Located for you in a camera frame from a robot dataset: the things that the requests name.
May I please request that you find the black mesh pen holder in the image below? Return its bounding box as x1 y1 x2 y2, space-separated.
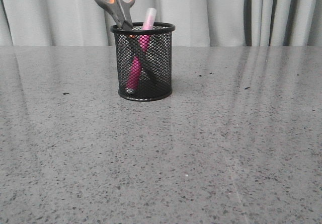
111 22 175 102

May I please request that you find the pink highlighter pen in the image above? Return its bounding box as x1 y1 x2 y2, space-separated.
125 8 157 94

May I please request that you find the grey curtain backdrop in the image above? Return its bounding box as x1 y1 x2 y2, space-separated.
1 0 321 46

